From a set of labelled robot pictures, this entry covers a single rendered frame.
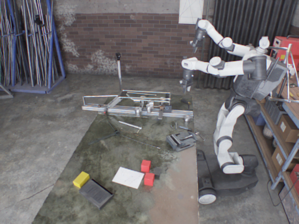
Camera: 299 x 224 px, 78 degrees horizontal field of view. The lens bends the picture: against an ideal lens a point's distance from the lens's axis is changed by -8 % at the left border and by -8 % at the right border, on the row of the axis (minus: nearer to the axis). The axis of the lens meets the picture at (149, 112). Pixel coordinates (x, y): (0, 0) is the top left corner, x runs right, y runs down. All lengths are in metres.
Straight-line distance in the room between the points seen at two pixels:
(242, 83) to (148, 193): 0.98
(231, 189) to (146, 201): 1.21
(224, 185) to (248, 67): 1.19
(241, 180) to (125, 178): 1.36
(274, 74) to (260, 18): 2.37
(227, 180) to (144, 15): 3.18
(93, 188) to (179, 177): 0.46
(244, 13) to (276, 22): 0.56
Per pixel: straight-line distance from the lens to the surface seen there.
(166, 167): 1.19
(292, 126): 2.36
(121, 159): 1.24
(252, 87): 1.54
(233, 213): 2.16
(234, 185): 2.14
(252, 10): 3.75
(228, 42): 1.75
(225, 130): 1.76
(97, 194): 1.08
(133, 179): 1.14
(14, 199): 2.49
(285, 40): 3.11
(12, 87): 4.83
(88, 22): 4.43
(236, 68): 1.37
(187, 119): 1.49
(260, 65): 1.35
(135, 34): 4.17
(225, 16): 3.70
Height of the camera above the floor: 1.78
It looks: 34 degrees down
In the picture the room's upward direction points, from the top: straight up
